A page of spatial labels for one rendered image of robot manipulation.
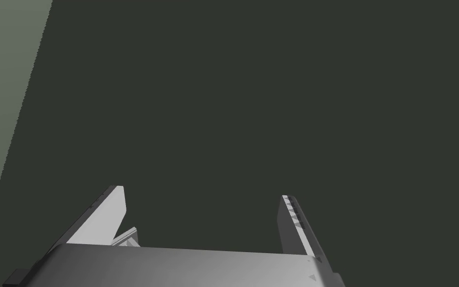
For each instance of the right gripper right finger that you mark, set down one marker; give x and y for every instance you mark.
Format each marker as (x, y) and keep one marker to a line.
(293, 231)

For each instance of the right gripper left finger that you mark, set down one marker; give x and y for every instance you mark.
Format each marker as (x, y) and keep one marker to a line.
(104, 221)

